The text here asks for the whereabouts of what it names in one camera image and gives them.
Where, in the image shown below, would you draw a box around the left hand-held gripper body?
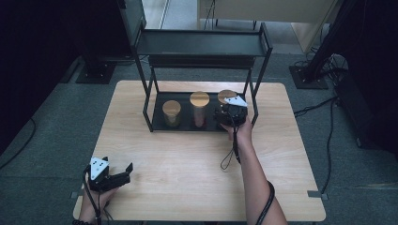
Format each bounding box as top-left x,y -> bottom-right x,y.
84,157 -> 131,192

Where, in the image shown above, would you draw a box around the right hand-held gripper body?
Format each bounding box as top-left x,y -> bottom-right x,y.
213,95 -> 249,128

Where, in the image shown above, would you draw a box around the tall glass jar yellow grains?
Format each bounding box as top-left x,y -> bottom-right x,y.
217,89 -> 238,106

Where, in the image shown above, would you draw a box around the tall glass jar red beans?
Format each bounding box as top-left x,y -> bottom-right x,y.
189,91 -> 211,128

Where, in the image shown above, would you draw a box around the short glass jar green beans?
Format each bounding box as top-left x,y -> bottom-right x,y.
161,99 -> 182,128

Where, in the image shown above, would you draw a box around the black metal shelf rack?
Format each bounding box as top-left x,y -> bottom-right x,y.
132,22 -> 274,135

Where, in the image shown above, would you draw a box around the person's right hand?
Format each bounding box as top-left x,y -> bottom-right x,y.
220,116 -> 254,143

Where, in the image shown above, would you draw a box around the person's left hand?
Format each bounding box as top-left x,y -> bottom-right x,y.
79,184 -> 121,223

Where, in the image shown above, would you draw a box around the black square stand base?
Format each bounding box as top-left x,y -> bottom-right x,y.
75,60 -> 117,84
289,65 -> 329,91

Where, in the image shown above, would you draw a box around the beige cabinet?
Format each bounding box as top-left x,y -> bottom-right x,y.
196,0 -> 341,53

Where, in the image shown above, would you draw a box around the black box on floor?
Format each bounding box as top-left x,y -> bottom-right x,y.
334,69 -> 376,148

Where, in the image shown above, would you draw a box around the dark upright panel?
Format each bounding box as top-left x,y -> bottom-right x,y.
115,0 -> 147,48

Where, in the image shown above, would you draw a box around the left hand-held gripper black cable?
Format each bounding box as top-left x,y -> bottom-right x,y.
83,165 -> 102,225

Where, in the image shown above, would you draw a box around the hand-held gripper black cable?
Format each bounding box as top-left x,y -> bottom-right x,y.
220,113 -> 276,225
83,165 -> 102,225

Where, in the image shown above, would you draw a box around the right hand-held gripper black cable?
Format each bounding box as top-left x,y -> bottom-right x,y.
220,113 -> 276,225

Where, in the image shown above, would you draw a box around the black floor cable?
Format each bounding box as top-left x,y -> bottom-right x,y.
293,97 -> 339,118
320,99 -> 336,194
0,118 -> 37,170

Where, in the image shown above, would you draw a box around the tangle of black cables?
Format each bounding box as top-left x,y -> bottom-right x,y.
294,46 -> 349,83

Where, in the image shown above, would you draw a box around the black slanted stand post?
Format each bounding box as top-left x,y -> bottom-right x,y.
301,0 -> 358,83

